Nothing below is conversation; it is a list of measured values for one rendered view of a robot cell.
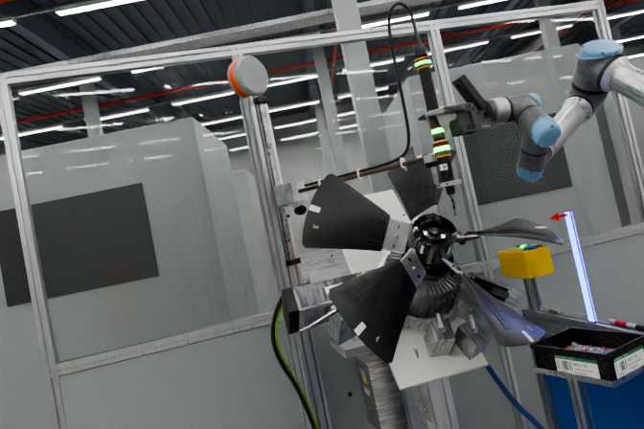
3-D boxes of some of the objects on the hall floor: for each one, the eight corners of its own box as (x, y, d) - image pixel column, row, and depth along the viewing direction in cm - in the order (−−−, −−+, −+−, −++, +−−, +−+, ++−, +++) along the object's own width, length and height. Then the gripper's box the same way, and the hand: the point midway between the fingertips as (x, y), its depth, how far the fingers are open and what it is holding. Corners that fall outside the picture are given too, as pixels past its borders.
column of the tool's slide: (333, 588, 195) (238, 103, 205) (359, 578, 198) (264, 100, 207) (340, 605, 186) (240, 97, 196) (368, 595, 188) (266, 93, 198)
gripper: (504, 124, 150) (434, 136, 145) (483, 132, 162) (417, 144, 157) (497, 95, 151) (427, 104, 146) (477, 104, 162) (411, 115, 157)
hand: (425, 114), depth 152 cm, fingers closed on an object, 4 cm apart
